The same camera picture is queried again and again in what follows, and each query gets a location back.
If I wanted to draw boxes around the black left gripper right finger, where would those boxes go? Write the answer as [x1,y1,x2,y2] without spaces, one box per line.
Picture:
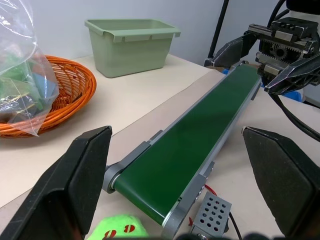
[241,126,320,240]

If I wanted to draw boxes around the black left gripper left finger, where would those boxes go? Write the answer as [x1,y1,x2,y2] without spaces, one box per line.
[0,125,113,240]

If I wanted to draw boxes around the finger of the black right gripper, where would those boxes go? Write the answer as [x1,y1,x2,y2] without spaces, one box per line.
[211,31,261,68]
[264,55,320,96]

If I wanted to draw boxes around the green conveyor belt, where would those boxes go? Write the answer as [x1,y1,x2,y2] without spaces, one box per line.
[102,62,263,240]

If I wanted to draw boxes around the small blue box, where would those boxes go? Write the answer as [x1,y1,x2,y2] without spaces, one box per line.
[284,89,304,101]

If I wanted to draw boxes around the black stand pole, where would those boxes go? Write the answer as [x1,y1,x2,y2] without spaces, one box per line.
[203,0,231,67]

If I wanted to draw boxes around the bright green soft object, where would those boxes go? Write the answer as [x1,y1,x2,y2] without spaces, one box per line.
[86,213,150,240]

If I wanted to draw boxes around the grey perforated controller box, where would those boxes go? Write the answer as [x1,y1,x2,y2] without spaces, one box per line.
[189,191,233,237]

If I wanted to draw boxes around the pale green plastic bin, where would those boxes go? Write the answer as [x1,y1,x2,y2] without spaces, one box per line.
[84,19,182,79]

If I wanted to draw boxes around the orange wicker basket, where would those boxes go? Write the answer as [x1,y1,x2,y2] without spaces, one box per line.
[0,55,98,138]

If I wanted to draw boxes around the clear plastic bag of toys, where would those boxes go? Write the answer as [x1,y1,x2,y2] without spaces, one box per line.
[0,0,60,138]

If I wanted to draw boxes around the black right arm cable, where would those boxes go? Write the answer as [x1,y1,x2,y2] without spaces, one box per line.
[267,0,289,28]

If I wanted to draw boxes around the thin black cable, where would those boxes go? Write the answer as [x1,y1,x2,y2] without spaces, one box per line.
[270,93,320,143]

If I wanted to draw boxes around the black controller box cable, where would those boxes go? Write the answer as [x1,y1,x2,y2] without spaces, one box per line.
[228,212,243,240]

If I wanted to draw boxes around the thin red wire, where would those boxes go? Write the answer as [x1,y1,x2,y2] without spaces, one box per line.
[204,184,218,195]

